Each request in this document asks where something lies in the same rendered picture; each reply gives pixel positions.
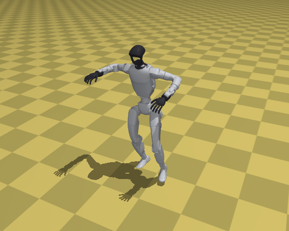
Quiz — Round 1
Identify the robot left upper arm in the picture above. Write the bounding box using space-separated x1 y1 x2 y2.
149 68 176 82

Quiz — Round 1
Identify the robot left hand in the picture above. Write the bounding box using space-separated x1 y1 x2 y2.
150 94 171 114

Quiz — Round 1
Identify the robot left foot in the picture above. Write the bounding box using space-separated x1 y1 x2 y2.
158 164 167 182

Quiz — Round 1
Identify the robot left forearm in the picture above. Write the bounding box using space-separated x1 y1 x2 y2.
164 76 181 97

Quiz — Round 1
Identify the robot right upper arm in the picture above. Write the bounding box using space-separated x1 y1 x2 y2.
113 64 131 74

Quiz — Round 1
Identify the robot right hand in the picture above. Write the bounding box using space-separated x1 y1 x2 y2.
84 71 104 84

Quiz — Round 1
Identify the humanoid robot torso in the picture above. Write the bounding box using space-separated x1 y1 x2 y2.
128 63 156 115

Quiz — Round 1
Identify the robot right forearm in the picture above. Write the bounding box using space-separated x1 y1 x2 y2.
98 64 118 75

